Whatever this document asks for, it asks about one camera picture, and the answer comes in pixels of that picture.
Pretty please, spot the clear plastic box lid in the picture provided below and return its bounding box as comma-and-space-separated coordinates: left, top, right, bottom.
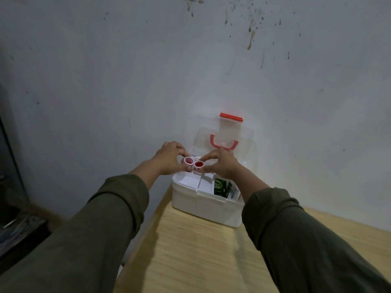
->
187, 118, 259, 180

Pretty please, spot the red lid handle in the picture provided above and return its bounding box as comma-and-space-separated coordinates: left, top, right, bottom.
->
210, 134, 239, 150

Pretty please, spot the person's right forearm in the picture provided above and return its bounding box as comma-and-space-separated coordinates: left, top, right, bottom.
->
231, 166, 391, 293

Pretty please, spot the white plastic storage box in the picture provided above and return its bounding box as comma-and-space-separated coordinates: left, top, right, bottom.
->
171, 171, 245, 228

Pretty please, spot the dark low shelf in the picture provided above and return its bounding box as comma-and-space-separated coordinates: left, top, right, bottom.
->
0, 207, 52, 273

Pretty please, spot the red lid latch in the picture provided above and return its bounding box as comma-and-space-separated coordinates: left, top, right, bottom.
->
220, 112, 244, 122

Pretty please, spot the white and blue medicine packet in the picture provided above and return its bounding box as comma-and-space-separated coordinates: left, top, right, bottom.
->
227, 184, 241, 201

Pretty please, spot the person's left forearm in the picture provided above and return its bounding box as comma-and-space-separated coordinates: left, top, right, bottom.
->
0, 158, 160, 293

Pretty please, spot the green medicine packet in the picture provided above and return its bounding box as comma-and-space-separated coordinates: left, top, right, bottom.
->
213, 178, 232, 199

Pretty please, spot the person's right hand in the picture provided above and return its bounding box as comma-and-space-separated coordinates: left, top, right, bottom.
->
200, 147, 241, 180

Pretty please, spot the person's left hand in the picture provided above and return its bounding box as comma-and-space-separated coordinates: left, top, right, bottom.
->
152, 141, 192, 176

